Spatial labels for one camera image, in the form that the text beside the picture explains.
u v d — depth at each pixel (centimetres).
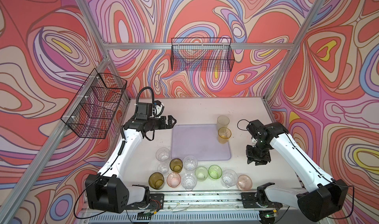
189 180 81
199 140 96
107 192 39
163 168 79
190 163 84
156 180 80
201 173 81
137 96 60
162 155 86
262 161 63
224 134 96
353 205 41
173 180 80
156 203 72
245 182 78
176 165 84
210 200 75
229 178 81
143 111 60
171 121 70
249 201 72
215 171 82
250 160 65
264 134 53
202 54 96
